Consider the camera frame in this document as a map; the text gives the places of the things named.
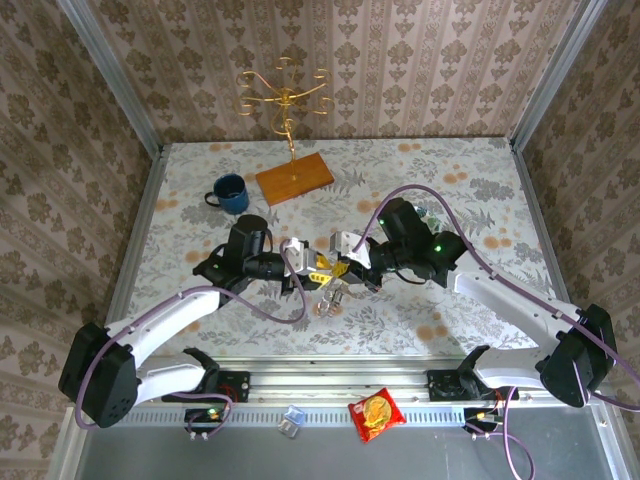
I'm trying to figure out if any slotted metal cable duct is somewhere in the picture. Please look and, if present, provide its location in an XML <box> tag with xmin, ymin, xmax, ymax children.
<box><xmin>119</xmin><ymin>403</ymin><xmax>506</xmax><ymax>427</ymax></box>

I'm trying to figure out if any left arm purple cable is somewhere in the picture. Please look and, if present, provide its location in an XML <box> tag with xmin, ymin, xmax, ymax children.
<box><xmin>74</xmin><ymin>238</ymin><xmax>314</xmax><ymax>442</ymax></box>

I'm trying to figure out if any green leaf pattern bowl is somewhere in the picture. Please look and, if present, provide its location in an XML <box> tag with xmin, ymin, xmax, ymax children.
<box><xmin>414</xmin><ymin>204</ymin><xmax>444</xmax><ymax>234</ymax></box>

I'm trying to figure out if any small clear plastic box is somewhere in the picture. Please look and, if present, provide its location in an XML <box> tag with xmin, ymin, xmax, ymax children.
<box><xmin>277</xmin><ymin>405</ymin><xmax>306</xmax><ymax>439</ymax></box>

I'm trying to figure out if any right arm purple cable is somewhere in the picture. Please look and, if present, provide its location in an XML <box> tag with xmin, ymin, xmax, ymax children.
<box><xmin>352</xmin><ymin>183</ymin><xmax>640</xmax><ymax>480</ymax></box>

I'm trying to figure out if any aluminium table side rail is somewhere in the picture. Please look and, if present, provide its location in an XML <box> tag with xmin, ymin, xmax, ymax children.
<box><xmin>508</xmin><ymin>139</ymin><xmax>576</xmax><ymax>311</ymax></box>
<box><xmin>99</xmin><ymin>144</ymin><xmax>169</xmax><ymax>341</ymax></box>

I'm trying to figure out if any dark blue enamel mug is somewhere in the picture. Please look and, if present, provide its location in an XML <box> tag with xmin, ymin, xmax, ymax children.
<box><xmin>203</xmin><ymin>173</ymin><xmax>251</xmax><ymax>216</ymax></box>

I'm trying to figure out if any grey metal panel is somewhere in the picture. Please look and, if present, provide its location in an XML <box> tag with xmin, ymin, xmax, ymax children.
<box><xmin>74</xmin><ymin>405</ymin><xmax>619</xmax><ymax>480</ymax></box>

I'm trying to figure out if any small black controller board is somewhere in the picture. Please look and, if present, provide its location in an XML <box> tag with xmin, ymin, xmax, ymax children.
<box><xmin>462</xmin><ymin>405</ymin><xmax>504</xmax><ymax>442</ymax></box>
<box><xmin>184</xmin><ymin>405</ymin><xmax>234</xmax><ymax>442</ymax></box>

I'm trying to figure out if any red snack packet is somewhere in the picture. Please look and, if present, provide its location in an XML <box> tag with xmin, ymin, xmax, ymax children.
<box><xmin>347</xmin><ymin>387</ymin><xmax>407</xmax><ymax>444</ymax></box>

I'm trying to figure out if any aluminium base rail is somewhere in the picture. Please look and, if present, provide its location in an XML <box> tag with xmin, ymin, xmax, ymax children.
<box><xmin>144</xmin><ymin>355</ymin><xmax>551</xmax><ymax>407</ymax></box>

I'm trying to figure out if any gold wire stand wooden base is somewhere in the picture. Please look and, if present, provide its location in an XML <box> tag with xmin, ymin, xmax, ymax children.
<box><xmin>234</xmin><ymin>56</ymin><xmax>336</xmax><ymax>208</ymax></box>

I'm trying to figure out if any floral table cover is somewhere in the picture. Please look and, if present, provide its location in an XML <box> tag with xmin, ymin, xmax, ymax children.
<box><xmin>107</xmin><ymin>138</ymin><xmax>574</xmax><ymax>359</ymax></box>

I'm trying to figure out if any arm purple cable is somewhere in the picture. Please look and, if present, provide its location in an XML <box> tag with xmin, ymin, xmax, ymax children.
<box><xmin>352</xmin><ymin>183</ymin><xmax>640</xmax><ymax>480</ymax></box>
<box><xmin>74</xmin><ymin>238</ymin><xmax>314</xmax><ymax>442</ymax></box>

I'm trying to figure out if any aluminium frame post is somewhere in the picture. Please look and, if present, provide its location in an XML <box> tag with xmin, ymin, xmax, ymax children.
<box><xmin>509</xmin><ymin>0</ymin><xmax>609</xmax><ymax>151</ymax></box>
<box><xmin>55</xmin><ymin>0</ymin><xmax>166</xmax><ymax>157</ymax></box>

